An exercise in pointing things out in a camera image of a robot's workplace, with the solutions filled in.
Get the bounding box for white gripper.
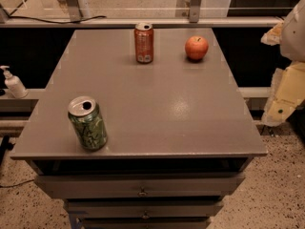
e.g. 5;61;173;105
260;0;305;127

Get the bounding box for grey drawer cabinet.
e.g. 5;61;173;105
12;29;266;229

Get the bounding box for white pump bottle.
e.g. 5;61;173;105
0;66;28;98

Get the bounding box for grey metal post right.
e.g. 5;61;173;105
189;0;202;23

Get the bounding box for green soda can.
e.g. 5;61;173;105
68;96;108;151

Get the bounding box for orange soda can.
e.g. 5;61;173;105
134;22;154;63

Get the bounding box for black cable on ledge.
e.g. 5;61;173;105
6;0;108;25

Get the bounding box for black cable on floor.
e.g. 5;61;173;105
0;178;35;189

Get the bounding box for grey metal post left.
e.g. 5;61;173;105
66;0;91;22

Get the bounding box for red apple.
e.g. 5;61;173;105
185;35;209;60

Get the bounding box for grey metal post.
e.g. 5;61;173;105
66;0;91;22
189;0;202;23

